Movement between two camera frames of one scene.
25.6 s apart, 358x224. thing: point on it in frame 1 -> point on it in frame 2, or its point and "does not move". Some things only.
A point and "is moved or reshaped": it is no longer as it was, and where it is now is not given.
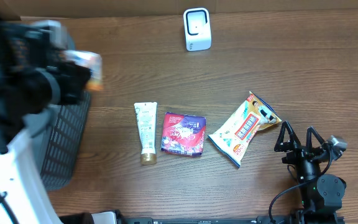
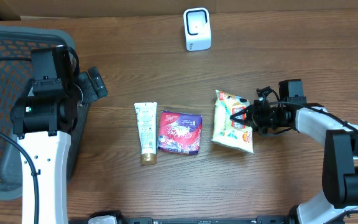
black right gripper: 304,152 -> 253,111
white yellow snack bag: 233,136 is moved or reshaped
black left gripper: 77,78 -> 95,89
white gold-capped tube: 146,114 does not move
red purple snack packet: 183,134 does not move
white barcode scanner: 197,31 does not move
